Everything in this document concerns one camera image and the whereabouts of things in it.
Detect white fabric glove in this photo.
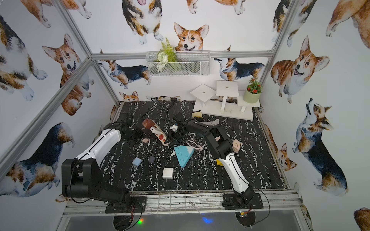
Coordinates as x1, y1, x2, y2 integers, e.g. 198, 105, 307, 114
201, 119, 220, 126

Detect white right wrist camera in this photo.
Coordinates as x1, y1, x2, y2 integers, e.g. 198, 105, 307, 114
170, 124, 178, 132

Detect yellow black sponge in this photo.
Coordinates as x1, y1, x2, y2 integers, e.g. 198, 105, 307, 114
192, 110, 203, 119

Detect light blue plug adapter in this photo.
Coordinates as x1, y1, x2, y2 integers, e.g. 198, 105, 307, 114
132, 157, 143, 167

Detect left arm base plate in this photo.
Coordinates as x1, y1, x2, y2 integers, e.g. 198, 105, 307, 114
105, 196, 147, 214

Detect green pot red flowers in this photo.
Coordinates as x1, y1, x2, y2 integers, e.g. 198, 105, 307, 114
243, 77, 262, 104

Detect dark red cube plug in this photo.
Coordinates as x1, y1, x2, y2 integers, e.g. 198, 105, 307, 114
142, 118, 155, 130

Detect teal triangular power strip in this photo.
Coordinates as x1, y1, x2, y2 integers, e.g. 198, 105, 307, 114
174, 145, 195, 167

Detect yellow cube socket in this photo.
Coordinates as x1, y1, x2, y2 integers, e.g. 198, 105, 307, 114
216, 159, 223, 166

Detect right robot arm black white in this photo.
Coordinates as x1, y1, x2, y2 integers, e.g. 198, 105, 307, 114
167, 113, 254, 203

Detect beige cube socket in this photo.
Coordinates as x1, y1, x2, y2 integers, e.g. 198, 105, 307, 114
232, 140, 242, 154

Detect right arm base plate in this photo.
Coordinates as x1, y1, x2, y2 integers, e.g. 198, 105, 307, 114
222, 193, 264, 210

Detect white wooden display stand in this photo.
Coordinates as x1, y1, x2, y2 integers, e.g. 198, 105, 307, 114
190, 81, 260, 121

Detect green fern white flower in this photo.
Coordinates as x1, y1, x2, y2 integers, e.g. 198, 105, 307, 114
157, 38, 178, 71

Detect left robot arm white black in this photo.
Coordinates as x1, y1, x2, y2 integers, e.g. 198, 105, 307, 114
62, 114, 143, 206

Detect white square plug adapter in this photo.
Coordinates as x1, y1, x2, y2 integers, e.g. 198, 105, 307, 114
162, 167, 174, 179

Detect black cable bundle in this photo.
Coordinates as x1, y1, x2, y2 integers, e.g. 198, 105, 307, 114
141, 96, 178, 119

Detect white wire wall basket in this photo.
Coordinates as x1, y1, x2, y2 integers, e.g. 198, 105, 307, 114
145, 51, 211, 77

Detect beige power strip with plugs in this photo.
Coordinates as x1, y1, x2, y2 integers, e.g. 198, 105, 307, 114
150, 121, 168, 146

